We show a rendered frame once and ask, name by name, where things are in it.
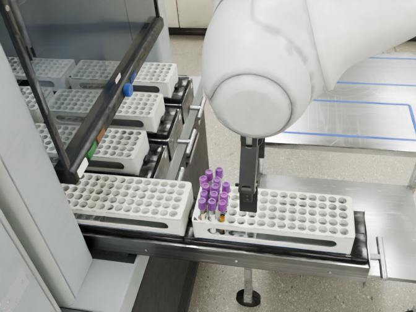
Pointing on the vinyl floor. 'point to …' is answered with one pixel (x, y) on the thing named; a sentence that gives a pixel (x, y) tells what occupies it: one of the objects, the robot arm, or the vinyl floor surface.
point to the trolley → (389, 144)
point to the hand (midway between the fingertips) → (252, 177)
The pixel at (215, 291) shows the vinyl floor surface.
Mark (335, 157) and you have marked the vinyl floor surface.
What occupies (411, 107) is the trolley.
